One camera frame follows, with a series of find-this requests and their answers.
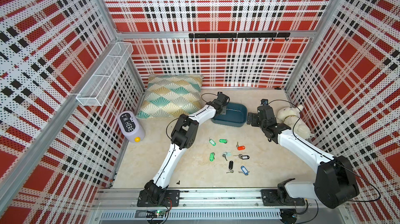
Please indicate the green circuit board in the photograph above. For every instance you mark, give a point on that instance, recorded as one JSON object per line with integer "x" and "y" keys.
{"x": 153, "y": 214}

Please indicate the teal storage box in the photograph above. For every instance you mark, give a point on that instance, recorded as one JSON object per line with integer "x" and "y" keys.
{"x": 236, "y": 116}

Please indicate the black tag key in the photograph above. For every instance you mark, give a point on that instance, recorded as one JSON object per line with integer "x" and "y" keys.
{"x": 243, "y": 157}
{"x": 230, "y": 167}

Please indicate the black hook rail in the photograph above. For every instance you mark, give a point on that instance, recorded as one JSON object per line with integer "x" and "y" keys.
{"x": 271, "y": 35}

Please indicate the blue tag key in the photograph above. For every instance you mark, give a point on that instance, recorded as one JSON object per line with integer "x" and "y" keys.
{"x": 244, "y": 170}

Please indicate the fan pattern cushion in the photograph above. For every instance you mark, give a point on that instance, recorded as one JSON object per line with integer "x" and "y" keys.
{"x": 169, "y": 96}

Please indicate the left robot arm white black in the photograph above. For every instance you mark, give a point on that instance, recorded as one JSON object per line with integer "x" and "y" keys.
{"x": 182, "y": 138}

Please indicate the red tag key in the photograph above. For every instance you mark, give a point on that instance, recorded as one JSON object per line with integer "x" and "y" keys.
{"x": 240, "y": 147}

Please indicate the lavender I'm here jug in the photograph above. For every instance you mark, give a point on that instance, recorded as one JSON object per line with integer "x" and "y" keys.
{"x": 130, "y": 127}

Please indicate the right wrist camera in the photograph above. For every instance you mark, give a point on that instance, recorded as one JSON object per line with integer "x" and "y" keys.
{"x": 264, "y": 102}

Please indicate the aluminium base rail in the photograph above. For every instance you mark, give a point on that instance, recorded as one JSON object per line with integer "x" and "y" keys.
{"x": 215, "y": 206}

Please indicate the white plush toy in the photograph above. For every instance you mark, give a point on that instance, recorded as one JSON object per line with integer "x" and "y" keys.
{"x": 291, "y": 117}

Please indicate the white wire mesh shelf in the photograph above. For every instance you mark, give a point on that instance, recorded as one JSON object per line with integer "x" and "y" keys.
{"x": 98, "y": 87}

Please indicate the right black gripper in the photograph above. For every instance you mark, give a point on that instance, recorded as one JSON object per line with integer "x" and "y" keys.
{"x": 255, "y": 116}

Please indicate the green tag key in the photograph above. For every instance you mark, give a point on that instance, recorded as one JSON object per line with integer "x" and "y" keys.
{"x": 212, "y": 142}
{"x": 223, "y": 141}
{"x": 212, "y": 156}

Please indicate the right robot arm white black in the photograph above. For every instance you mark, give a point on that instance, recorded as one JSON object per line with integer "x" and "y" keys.
{"x": 335, "y": 182}

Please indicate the pale teal tag key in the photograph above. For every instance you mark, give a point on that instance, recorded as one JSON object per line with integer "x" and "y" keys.
{"x": 226, "y": 155}

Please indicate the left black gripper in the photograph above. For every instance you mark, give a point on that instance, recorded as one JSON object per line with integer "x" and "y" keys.
{"x": 224, "y": 112}

